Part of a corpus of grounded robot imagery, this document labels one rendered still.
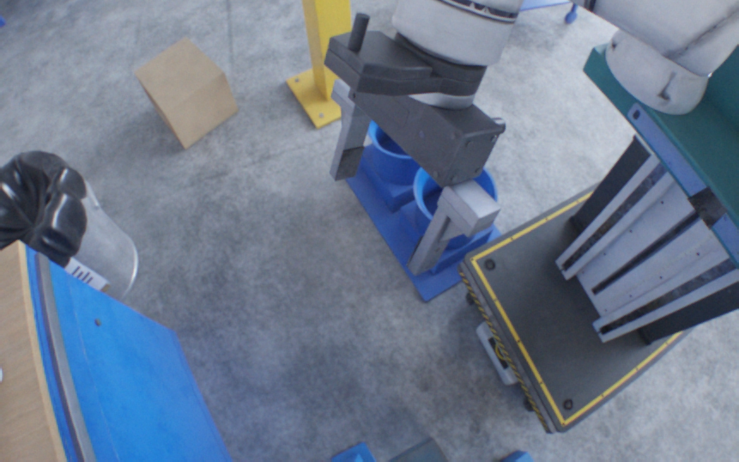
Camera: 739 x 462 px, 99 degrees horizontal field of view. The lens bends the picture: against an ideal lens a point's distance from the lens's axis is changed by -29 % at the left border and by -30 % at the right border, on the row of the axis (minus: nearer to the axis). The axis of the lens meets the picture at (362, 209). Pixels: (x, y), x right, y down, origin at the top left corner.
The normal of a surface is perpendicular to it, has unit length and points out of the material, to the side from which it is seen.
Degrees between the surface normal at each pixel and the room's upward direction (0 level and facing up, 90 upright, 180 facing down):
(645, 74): 68
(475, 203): 25
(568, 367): 0
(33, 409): 0
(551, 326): 0
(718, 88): 90
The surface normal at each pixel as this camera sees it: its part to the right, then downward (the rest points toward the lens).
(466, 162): 0.56, 0.66
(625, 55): -0.94, -0.07
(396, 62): 0.25, -0.71
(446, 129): -0.80, 0.25
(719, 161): -0.03, -0.47
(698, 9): -0.55, 0.43
